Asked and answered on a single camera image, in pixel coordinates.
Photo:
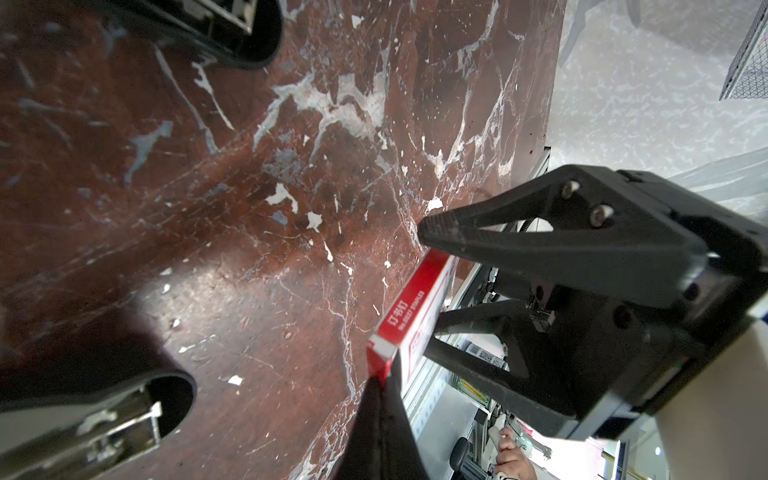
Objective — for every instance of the white wire mesh basket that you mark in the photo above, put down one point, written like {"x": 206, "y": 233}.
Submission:
{"x": 747, "y": 74}

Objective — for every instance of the red white staple box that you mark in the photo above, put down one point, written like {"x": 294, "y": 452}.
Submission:
{"x": 397, "y": 345}

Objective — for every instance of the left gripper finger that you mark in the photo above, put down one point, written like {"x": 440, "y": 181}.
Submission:
{"x": 381, "y": 444}

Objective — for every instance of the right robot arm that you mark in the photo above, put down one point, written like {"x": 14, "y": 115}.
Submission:
{"x": 715, "y": 427}

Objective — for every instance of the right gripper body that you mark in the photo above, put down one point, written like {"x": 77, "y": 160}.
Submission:
{"x": 613, "y": 361}

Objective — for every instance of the white black stapler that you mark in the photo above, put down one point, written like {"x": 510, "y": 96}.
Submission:
{"x": 64, "y": 427}

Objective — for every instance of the person hand outside cell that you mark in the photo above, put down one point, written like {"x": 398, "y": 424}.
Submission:
{"x": 511, "y": 461}

